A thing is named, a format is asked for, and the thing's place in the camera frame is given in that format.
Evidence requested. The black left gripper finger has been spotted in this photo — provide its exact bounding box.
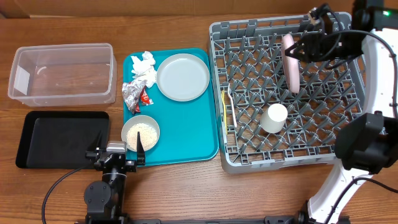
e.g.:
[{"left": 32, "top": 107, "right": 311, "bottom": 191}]
[
  {"left": 136, "top": 132, "right": 146, "bottom": 161},
  {"left": 87, "top": 131, "right": 102, "bottom": 152}
]

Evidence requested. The white rice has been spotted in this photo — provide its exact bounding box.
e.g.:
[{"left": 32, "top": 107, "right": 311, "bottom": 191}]
[{"left": 126, "top": 123, "right": 158, "bottom": 151}]

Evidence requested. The pink plate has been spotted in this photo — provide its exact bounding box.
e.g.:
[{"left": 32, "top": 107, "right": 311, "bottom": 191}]
[{"left": 281, "top": 34, "right": 300, "bottom": 93}]

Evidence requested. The grey bowl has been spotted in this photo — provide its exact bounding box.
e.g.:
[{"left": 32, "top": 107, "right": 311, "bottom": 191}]
[{"left": 121, "top": 115, "right": 160, "bottom": 149}]

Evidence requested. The yellow plastic spoon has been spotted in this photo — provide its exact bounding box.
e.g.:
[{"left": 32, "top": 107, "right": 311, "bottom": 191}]
[{"left": 221, "top": 90, "right": 228, "bottom": 134}]

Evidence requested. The light grey plate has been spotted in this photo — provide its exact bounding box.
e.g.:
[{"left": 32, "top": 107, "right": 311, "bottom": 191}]
[{"left": 156, "top": 54, "right": 210, "bottom": 102}]

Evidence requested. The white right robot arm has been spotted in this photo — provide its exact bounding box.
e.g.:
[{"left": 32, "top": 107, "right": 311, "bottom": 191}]
[{"left": 282, "top": 1, "right": 397, "bottom": 223}]

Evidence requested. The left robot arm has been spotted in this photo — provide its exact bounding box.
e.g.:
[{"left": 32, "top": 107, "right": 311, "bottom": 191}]
[{"left": 84, "top": 133, "right": 146, "bottom": 223}]

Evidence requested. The grey dishwasher rack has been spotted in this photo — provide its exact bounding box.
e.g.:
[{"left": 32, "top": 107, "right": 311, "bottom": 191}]
[{"left": 209, "top": 12, "right": 366, "bottom": 174}]

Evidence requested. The black tray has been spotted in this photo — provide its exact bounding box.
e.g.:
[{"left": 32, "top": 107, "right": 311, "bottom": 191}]
[{"left": 16, "top": 111, "right": 110, "bottom": 169}]

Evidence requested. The teal serving tray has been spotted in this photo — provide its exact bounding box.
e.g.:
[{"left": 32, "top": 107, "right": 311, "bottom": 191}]
[{"left": 140, "top": 48, "right": 219, "bottom": 166}]

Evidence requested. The red silver snack wrapper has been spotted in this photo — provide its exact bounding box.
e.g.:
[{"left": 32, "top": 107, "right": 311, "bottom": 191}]
[{"left": 121, "top": 79, "right": 154, "bottom": 114}]

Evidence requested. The white cup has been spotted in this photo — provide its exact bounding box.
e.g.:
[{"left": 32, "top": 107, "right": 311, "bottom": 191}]
[{"left": 260, "top": 103, "right": 288, "bottom": 133}]

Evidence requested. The clear plastic bin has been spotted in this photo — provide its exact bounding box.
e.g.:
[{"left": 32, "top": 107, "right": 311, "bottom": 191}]
[{"left": 7, "top": 43, "right": 118, "bottom": 107}]

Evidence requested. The crumpled white napkin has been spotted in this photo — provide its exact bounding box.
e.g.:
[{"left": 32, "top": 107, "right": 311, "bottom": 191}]
[{"left": 131, "top": 51, "right": 157, "bottom": 88}]

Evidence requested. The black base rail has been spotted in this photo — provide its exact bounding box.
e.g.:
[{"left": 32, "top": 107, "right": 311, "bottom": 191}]
[{"left": 74, "top": 214, "right": 351, "bottom": 224}]

